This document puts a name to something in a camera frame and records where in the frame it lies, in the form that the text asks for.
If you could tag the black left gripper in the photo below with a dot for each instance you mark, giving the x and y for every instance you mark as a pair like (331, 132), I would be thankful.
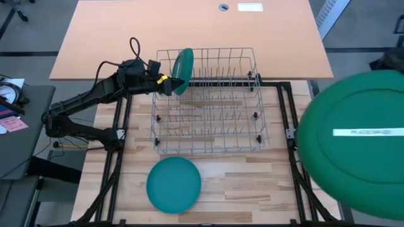
(139, 83)

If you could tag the green round plate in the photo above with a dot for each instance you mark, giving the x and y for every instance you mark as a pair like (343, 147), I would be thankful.
(184, 63)
(347, 173)
(173, 186)

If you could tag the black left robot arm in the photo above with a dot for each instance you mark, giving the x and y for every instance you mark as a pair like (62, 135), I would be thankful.
(82, 96)

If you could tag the white rectangular desk inlay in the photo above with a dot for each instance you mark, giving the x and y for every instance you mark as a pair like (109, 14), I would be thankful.
(250, 7)

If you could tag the black flat panel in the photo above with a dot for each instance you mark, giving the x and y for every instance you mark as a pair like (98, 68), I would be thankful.
(53, 170)

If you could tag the grey side table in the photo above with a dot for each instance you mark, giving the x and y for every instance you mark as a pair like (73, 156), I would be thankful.
(28, 145)

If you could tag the white paper sheet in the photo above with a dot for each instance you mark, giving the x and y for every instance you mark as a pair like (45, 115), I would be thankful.
(14, 82)

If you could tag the pink paper note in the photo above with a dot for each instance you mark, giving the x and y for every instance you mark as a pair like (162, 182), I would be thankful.
(14, 124)

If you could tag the black office chair base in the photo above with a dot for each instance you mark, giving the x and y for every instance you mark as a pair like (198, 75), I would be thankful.
(22, 16)

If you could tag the white perforated panel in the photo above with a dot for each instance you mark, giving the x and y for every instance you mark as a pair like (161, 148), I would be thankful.
(328, 15)

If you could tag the blue flat object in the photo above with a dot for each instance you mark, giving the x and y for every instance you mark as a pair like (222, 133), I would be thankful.
(4, 112)

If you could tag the grey metal table leg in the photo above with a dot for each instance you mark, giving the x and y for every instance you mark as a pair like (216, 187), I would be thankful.
(33, 201)

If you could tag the person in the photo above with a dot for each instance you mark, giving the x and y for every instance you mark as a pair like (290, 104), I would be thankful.
(391, 58)

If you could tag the black aluminium table frame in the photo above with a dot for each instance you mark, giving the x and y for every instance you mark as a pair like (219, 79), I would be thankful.
(285, 85)

